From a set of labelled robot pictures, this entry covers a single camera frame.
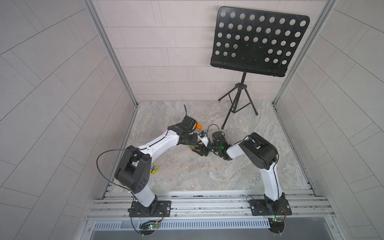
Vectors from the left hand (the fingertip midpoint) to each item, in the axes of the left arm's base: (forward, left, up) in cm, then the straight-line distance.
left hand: (197, 141), depth 89 cm
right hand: (0, +1, -7) cm, 7 cm away
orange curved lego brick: (+14, -2, -5) cm, 15 cm away
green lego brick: (-5, +3, +3) cm, 7 cm away
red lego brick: (-5, +2, +1) cm, 6 cm away
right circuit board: (-40, -38, -6) cm, 55 cm away
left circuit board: (-41, +18, -4) cm, 45 cm away
